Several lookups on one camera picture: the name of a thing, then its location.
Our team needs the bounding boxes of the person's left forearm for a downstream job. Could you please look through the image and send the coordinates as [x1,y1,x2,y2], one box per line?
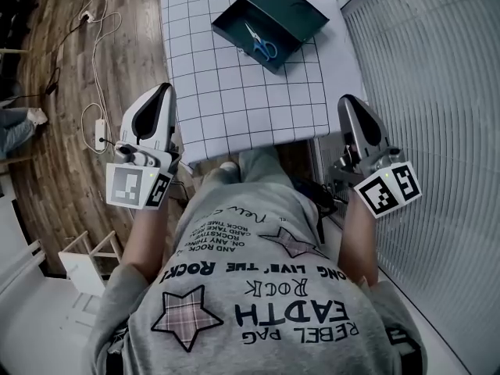
[122,204,185,285]

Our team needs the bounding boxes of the white checkered tablecloth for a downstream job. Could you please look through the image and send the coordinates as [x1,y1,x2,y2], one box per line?
[155,0,369,166]

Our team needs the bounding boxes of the dark green box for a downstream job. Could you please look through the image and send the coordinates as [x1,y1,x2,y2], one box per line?
[211,0,330,75]

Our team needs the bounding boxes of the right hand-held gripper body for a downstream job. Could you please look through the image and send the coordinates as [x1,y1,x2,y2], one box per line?
[331,94,424,220]

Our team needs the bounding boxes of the person's grey trousers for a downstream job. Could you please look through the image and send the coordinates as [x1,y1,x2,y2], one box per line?
[201,146,300,195]

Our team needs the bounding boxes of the white power strip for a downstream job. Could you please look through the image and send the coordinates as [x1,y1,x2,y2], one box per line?
[94,118,108,152]

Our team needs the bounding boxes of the black cable bundle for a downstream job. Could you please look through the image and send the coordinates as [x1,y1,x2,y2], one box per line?
[295,176,351,245]

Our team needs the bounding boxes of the black power adapter cable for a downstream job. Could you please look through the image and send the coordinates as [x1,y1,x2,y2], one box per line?
[0,0,109,102]

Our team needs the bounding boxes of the white cable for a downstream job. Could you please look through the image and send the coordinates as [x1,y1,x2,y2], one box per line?
[79,0,123,155]

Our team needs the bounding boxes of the white slatted blind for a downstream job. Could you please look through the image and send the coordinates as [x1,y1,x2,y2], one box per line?
[339,0,500,369]

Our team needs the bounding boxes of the white cabinet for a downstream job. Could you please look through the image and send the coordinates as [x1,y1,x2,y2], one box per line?
[0,238,109,375]

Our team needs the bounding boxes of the person's right forearm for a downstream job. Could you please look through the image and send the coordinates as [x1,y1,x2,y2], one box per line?
[337,193,380,289]

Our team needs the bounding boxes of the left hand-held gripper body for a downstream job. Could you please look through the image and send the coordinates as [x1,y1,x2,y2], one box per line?
[105,82,183,211]

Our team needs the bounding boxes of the white wooden stool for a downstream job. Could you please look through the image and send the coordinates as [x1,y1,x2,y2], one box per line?
[58,230,123,297]

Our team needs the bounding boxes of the blue-handled scissors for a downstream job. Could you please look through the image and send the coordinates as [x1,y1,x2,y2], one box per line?
[244,21,279,62]

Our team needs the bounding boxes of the person's grey printed shirt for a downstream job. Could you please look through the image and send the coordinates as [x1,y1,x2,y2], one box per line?
[83,180,427,375]

